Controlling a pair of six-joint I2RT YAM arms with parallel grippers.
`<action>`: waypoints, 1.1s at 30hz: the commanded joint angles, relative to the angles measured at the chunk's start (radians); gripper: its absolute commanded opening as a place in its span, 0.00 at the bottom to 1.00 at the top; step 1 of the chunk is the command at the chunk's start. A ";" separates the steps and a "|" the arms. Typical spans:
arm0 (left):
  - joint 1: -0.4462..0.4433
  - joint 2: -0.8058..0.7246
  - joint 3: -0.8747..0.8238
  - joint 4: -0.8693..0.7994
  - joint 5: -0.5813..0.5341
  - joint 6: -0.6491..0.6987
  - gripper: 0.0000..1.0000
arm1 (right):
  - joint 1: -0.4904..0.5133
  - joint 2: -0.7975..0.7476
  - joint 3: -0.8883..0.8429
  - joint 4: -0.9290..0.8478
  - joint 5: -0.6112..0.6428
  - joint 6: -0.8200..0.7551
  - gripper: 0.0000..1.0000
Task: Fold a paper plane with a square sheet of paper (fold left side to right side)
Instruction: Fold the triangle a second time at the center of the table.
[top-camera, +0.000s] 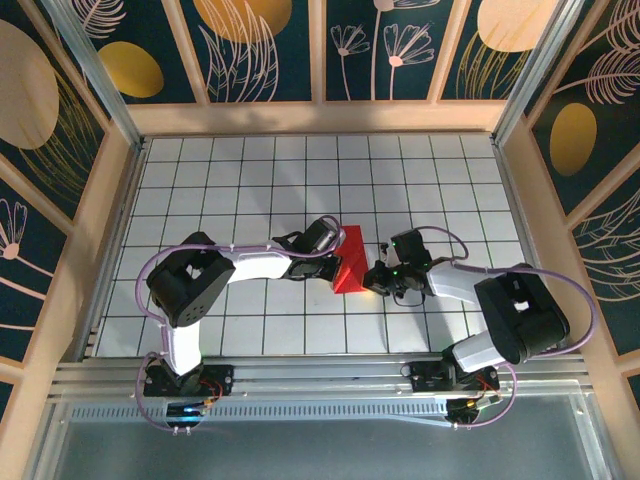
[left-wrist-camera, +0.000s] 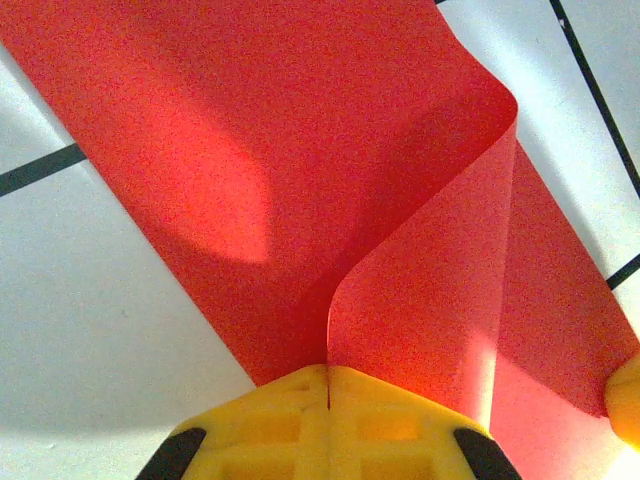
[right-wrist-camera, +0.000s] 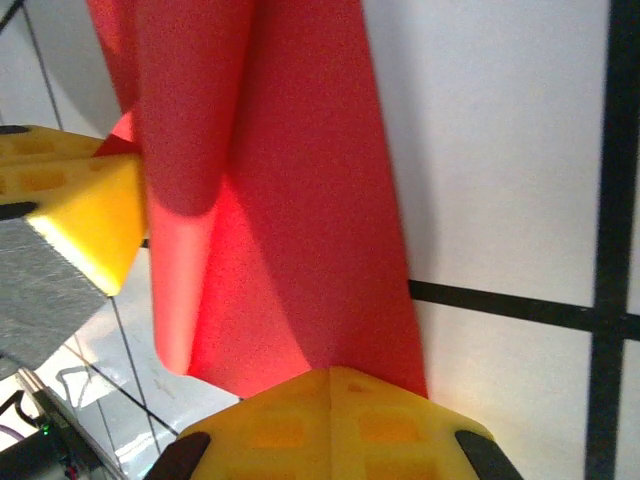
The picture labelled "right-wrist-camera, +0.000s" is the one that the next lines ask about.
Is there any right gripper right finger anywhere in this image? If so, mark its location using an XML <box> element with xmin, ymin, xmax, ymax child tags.
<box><xmin>330</xmin><ymin>367</ymin><xmax>524</xmax><ymax>480</ymax></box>

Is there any aluminium mounting rail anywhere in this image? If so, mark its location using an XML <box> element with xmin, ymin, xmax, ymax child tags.
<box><xmin>14</xmin><ymin>367</ymin><xmax>61</xmax><ymax>431</ymax></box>

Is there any red paper sheet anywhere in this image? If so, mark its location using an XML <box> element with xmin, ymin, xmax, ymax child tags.
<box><xmin>84</xmin><ymin>0</ymin><xmax>430</xmax><ymax>401</ymax></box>

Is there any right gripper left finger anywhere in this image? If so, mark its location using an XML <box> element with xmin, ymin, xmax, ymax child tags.
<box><xmin>149</xmin><ymin>367</ymin><xmax>332</xmax><ymax>480</ymax></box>

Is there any white grid mat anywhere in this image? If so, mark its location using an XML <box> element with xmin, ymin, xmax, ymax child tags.
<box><xmin>0</xmin><ymin>0</ymin><xmax>640</xmax><ymax>480</ymax></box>

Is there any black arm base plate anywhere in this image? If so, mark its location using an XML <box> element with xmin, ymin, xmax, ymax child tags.
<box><xmin>0</xmin><ymin>394</ymin><xmax>124</xmax><ymax>480</ymax></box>

